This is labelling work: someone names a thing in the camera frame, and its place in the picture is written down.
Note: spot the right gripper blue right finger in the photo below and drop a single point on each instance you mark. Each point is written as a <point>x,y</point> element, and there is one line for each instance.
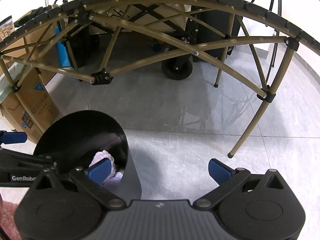
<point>220,172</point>

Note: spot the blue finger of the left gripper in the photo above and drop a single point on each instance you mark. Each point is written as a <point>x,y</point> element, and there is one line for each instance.
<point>12,137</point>

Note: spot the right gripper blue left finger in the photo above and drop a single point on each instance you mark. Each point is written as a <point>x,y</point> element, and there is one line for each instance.
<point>99,172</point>

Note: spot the lilac fuzzy plush cloth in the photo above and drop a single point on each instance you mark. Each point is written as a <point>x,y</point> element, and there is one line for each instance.
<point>114,179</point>

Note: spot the black round trash bin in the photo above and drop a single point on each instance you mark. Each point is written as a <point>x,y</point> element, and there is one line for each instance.
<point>83,138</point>

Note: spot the cardboard bin with green liner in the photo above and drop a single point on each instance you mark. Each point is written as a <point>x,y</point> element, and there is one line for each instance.
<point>31,110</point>

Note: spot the olive folding slat table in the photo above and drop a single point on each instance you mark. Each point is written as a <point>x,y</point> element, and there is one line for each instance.
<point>165,21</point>

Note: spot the black suitcase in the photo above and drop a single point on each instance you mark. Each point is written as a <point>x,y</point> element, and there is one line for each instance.
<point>217,19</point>

